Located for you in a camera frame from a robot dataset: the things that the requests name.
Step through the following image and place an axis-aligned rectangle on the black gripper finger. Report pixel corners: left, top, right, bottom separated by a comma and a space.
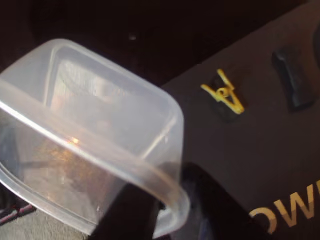
91, 183, 161, 240
181, 161, 276, 240

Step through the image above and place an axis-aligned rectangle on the yellow wire clip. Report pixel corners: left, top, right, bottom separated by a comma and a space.
200, 69, 245, 115

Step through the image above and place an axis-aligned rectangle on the clear plastic square container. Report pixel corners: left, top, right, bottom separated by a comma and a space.
0, 37, 191, 238

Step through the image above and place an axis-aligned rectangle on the black ribbed grip piece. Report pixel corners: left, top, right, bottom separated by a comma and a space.
271, 47, 315, 111

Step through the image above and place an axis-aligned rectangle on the grey WOWROBO mat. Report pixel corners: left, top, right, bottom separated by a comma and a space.
159, 0, 320, 240

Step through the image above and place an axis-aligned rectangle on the red white looped servo cable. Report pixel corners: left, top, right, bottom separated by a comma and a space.
0, 202, 36, 224

